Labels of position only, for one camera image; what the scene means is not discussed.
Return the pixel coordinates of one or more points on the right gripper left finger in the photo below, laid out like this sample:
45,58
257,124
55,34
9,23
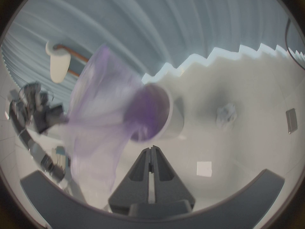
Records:
133,187

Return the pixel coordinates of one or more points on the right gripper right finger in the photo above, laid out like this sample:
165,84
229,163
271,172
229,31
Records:
171,187

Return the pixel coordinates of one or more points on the white trash bin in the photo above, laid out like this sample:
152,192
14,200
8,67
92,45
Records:
177,123

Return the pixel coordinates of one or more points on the white cushioned wooden chair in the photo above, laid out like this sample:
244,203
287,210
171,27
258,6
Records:
58,65

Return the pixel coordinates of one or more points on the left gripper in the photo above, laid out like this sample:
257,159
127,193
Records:
47,118

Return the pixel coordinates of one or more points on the purple plastic bag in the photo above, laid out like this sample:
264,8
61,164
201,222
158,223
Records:
100,108

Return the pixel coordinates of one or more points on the crumpled white paper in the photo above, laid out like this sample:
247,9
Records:
226,116

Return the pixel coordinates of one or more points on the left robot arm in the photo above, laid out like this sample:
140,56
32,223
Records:
28,92

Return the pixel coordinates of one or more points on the blue-green curtain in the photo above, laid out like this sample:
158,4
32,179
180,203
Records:
143,20

